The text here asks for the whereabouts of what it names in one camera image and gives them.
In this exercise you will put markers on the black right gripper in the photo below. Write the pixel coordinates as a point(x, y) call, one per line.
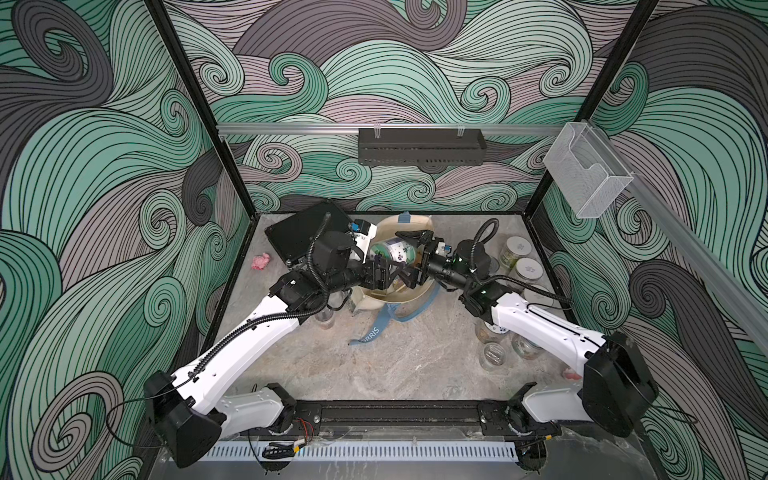
point(430, 259)

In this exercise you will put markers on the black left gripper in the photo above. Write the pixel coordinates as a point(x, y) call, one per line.
point(379, 282)

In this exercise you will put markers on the purple eggplant label jar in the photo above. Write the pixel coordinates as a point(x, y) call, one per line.
point(396, 250)

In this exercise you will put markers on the beige canvas tote bag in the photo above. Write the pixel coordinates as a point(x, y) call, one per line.
point(400, 302)

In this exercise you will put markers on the green label seed jar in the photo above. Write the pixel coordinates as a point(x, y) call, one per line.
point(514, 249)

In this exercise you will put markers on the teal sunflower lid jar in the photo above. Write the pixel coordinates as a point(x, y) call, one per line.
point(489, 333)

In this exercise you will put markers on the clear plastic seed jar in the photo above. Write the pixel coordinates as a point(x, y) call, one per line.
point(325, 319)

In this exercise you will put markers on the clear teal rim jar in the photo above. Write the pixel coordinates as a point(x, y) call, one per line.
point(526, 349)

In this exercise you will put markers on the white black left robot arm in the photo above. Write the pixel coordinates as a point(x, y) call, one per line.
point(190, 409)

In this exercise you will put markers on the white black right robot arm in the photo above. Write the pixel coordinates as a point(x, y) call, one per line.
point(617, 387)

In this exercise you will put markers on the black hard case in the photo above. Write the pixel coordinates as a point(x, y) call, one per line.
point(290, 237)

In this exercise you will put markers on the pink red small toy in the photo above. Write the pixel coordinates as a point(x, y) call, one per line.
point(571, 375)

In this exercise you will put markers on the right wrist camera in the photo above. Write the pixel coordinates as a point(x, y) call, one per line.
point(442, 249)

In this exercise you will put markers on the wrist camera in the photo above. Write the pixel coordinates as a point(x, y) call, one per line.
point(442, 249)
point(363, 233)

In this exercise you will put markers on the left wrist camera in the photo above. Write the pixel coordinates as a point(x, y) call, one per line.
point(363, 233)

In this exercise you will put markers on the black perforated wall shelf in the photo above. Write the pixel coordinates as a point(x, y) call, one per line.
point(427, 149)

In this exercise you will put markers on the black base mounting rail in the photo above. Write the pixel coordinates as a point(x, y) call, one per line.
point(491, 417)

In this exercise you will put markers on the clear acrylic wall box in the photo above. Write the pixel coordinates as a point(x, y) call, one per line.
point(589, 172)

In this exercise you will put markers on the white slotted cable duct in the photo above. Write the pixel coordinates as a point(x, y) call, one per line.
point(373, 451)

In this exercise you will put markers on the aluminium wall rail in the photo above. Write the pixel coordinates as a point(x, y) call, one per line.
point(304, 128)

